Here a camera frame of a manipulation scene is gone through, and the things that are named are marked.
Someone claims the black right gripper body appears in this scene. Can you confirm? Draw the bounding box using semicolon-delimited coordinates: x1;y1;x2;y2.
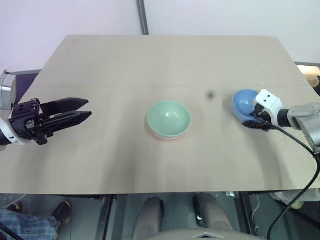
251;102;274;126

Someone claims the dark rounded robot leg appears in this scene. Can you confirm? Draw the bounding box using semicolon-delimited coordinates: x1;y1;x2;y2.
132;196;165;240
193;192;235;235

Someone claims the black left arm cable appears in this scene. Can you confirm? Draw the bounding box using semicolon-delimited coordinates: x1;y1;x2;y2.
0;221;19;240

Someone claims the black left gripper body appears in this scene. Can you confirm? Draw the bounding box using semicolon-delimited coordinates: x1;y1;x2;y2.
8;98;55;146

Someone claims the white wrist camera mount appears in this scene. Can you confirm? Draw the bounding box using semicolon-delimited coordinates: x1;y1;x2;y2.
0;116;27;147
254;88;285;126

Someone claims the pink bowl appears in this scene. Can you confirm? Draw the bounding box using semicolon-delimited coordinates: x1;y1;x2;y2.
149;126;190;141

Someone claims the black and orange shoe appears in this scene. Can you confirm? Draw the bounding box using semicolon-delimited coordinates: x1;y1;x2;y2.
50;200;73;231
6;202;22;214

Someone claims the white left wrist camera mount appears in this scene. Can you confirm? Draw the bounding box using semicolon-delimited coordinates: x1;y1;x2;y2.
0;116;27;147

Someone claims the grey robot torso edge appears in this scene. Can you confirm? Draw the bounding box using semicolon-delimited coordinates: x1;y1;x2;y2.
148;228;251;240

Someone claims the grey metal pole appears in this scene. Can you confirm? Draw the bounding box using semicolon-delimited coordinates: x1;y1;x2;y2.
136;0;150;36

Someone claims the person's leg in plaid trousers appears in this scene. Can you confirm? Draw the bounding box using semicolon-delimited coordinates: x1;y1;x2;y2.
0;208;60;240

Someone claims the green bowl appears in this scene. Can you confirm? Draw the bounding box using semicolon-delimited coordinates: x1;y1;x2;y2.
146;99;192;138

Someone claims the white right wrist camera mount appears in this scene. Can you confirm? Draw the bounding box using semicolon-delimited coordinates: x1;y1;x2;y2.
254;88;285;126

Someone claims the blue bowl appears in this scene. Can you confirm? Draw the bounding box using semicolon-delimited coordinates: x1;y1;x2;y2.
232;89;261;123

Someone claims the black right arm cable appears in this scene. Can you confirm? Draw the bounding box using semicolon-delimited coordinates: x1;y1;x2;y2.
257;117;320;240

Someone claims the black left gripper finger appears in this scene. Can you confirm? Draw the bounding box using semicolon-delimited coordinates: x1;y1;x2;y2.
39;98;90;116
42;110;93;134

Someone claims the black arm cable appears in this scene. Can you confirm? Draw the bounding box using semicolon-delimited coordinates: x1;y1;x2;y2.
0;221;19;240
257;117;320;240

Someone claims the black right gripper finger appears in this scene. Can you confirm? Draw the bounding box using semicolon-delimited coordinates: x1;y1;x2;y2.
241;120;271;132

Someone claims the beige shoe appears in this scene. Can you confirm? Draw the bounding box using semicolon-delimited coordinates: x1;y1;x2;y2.
269;190;305;210

